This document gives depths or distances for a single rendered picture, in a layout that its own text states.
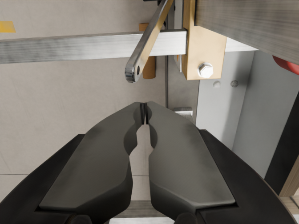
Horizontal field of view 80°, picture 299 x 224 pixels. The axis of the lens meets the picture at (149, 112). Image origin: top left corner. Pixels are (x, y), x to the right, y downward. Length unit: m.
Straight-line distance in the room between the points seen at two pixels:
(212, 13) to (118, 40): 0.13
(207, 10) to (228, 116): 0.47
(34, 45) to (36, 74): 1.09
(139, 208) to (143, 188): 1.55
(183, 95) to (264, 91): 0.20
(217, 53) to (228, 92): 0.33
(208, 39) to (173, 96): 0.24
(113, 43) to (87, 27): 0.92
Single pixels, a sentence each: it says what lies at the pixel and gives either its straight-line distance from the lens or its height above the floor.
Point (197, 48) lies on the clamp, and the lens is 0.26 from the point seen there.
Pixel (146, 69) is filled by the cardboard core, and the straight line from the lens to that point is 1.09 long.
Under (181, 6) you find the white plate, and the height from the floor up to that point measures 0.80.
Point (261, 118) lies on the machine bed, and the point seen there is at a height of 0.72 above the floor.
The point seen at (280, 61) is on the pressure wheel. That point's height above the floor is 0.89.
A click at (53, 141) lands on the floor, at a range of 1.65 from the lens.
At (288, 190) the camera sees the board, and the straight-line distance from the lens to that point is 0.47.
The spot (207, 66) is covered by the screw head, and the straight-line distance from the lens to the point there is 0.26.
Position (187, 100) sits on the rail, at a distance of 0.48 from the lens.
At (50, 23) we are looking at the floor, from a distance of 1.26.
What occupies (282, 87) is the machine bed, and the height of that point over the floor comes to 0.76.
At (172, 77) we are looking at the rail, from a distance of 0.44.
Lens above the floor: 1.12
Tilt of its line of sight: 60 degrees down
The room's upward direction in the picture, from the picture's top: 179 degrees counter-clockwise
